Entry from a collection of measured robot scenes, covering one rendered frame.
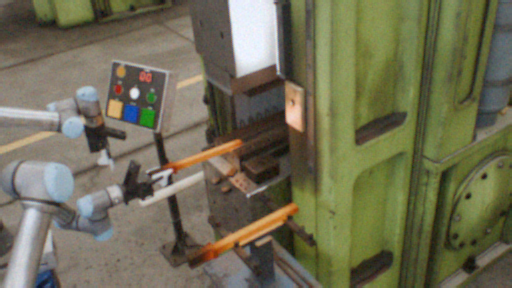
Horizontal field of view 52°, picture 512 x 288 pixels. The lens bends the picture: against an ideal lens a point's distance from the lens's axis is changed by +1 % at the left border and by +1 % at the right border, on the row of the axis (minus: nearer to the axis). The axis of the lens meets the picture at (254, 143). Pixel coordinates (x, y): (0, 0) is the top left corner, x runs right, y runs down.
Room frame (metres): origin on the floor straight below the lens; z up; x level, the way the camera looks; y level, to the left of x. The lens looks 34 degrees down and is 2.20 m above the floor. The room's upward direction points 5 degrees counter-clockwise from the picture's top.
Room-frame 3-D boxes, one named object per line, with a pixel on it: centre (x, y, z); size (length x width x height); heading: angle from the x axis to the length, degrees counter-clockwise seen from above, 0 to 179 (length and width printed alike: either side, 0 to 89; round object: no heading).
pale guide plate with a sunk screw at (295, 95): (1.62, -0.16, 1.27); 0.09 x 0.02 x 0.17; 32
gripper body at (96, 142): (1.86, 0.64, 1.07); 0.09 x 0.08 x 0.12; 108
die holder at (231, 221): (1.88, -0.09, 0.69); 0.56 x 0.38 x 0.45; 122
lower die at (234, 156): (1.93, -0.06, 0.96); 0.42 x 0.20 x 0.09; 122
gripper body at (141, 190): (1.58, 0.46, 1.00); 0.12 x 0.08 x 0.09; 122
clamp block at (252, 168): (1.70, -0.02, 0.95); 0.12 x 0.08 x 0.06; 122
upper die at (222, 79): (1.93, -0.06, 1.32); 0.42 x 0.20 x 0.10; 122
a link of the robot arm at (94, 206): (1.49, 0.60, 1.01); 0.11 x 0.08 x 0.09; 122
